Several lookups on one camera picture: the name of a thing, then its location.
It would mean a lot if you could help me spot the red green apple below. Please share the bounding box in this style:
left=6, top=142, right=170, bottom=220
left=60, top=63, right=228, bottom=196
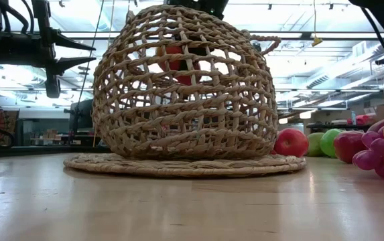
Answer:
left=332, top=130, right=369, bottom=164

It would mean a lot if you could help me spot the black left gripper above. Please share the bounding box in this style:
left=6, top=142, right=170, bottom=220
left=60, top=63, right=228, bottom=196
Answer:
left=32, top=0, right=98, bottom=100

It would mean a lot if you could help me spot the yellow hanging cord pendant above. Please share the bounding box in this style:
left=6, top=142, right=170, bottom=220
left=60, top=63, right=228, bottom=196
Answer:
left=311, top=0, right=324, bottom=48

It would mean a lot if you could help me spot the red orange round fruit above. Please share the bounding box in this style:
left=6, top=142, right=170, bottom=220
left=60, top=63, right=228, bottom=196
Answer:
left=155, top=45, right=203, bottom=86

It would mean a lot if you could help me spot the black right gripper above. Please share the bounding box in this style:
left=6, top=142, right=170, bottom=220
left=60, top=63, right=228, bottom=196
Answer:
left=164, top=0, right=230, bottom=72

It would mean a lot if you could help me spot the red background item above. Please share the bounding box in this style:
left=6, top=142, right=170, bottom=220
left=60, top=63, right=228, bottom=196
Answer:
left=347, top=114, right=370, bottom=126

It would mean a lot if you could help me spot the black background machine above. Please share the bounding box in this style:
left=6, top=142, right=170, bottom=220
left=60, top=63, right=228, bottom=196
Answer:
left=63, top=98, right=94, bottom=145

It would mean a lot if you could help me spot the dark background table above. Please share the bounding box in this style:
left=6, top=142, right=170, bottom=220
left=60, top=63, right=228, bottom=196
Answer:
left=305, top=123, right=373, bottom=135

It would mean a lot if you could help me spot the bright red apple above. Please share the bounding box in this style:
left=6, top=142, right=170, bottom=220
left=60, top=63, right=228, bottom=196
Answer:
left=273, top=128, right=310, bottom=158

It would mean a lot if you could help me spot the purple grape bunch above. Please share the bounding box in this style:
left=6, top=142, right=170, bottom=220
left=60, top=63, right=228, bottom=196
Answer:
left=351, top=126, right=384, bottom=179

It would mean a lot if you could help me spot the pale green pear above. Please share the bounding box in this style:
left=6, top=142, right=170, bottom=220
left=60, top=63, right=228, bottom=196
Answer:
left=307, top=132, right=326, bottom=157

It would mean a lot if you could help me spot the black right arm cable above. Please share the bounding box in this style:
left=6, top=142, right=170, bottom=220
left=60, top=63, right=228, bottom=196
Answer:
left=359, top=5, right=384, bottom=85

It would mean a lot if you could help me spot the background shelf with boxes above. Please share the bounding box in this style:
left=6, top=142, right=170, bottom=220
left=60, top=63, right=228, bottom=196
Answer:
left=29, top=129, right=75, bottom=147

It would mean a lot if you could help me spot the patterned red wall hanging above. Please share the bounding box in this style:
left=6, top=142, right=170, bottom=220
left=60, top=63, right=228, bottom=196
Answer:
left=0, top=108, right=20, bottom=147

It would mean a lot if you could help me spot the woven seagrass handled basket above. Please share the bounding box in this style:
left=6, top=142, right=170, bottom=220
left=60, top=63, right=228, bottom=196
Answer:
left=90, top=3, right=282, bottom=161

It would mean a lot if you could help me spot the round woven seagrass mat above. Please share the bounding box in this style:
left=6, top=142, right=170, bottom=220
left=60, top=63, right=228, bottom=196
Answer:
left=63, top=152, right=308, bottom=178

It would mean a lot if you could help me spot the crimson round fruit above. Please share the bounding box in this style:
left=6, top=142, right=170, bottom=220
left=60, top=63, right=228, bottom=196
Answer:
left=367, top=115, right=384, bottom=134

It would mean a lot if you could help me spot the black aluminium table frame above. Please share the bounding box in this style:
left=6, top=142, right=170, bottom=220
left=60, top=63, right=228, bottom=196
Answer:
left=0, top=144, right=112, bottom=159

